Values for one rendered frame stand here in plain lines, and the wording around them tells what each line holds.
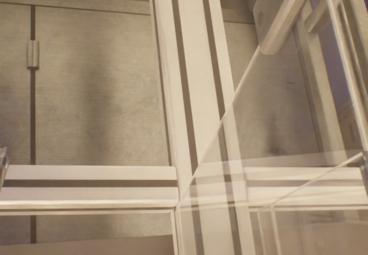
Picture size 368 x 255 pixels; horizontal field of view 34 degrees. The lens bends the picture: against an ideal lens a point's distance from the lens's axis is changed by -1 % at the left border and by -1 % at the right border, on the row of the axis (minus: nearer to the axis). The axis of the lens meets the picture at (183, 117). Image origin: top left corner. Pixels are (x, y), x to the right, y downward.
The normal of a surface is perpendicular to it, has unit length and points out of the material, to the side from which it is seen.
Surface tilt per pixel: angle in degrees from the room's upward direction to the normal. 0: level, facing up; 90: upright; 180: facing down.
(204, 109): 90
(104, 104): 90
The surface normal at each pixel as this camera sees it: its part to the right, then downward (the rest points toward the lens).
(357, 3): 0.30, -0.43
